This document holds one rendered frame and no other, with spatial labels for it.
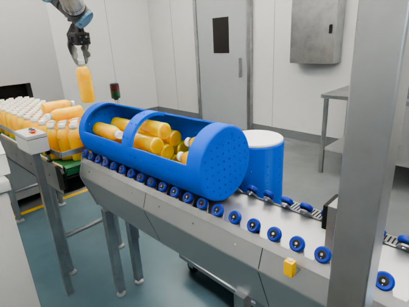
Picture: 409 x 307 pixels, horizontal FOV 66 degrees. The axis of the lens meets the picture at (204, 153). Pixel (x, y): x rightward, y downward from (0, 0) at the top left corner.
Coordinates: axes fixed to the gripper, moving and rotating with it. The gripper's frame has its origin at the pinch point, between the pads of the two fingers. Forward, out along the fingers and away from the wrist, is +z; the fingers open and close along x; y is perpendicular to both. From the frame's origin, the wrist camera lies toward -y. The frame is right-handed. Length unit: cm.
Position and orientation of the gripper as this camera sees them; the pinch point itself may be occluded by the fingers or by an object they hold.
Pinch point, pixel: (80, 61)
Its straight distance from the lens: 176.2
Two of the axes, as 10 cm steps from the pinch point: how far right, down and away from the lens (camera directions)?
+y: 6.7, 3.3, -6.7
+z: 0.0, 9.0, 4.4
